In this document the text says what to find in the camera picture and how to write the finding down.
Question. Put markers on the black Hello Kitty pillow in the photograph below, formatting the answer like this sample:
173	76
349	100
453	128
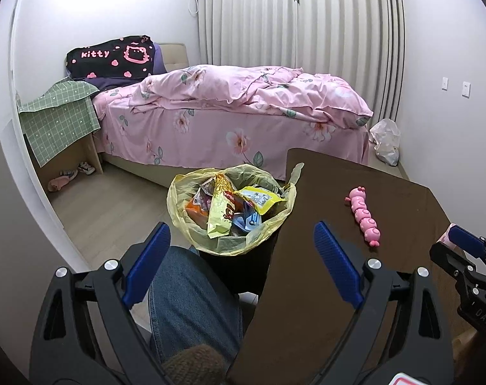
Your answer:
102	58

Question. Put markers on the pleated white curtain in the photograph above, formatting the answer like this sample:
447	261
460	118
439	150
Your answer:
307	28

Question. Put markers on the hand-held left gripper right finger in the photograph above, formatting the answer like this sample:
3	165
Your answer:
335	256

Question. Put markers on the fuzzy brown garment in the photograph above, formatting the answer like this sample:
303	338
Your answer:
195	365

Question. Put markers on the orange snack packet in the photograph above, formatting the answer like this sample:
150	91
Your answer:
195	211

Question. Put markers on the green checked cloth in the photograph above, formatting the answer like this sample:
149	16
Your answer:
54	120

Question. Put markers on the beige headboard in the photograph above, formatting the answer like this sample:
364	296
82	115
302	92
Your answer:
174	58

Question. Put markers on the yellow packet with red print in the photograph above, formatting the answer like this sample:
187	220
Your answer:
223	208

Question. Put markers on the white wall outlet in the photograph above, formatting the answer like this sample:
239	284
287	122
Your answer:
465	89

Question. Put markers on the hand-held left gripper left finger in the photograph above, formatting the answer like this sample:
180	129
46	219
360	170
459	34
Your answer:
149	260

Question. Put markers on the white wall switch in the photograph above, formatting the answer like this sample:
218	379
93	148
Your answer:
445	83

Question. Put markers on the person's leg in jeans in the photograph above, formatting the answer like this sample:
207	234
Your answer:
195	296

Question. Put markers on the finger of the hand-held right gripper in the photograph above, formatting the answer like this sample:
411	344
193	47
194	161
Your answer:
447	254
467	238

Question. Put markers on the white shoes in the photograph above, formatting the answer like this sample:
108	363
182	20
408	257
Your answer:
86	168

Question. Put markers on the pink slippers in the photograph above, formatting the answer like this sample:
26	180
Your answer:
60	182

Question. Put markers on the blue wrapper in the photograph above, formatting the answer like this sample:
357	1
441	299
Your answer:
247	219

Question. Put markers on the pink floral duvet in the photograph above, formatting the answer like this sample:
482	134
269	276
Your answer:
259	88

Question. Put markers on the white plastic bag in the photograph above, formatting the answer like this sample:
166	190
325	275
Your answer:
385	140

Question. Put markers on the bed with pink floral sheet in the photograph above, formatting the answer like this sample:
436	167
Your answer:
211	136

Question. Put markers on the pink caterpillar toy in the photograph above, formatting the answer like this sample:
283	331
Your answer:
365	220

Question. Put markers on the black waste bin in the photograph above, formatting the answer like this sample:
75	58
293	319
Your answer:
243	272

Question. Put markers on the cardboard box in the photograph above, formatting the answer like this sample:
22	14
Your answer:
94	153

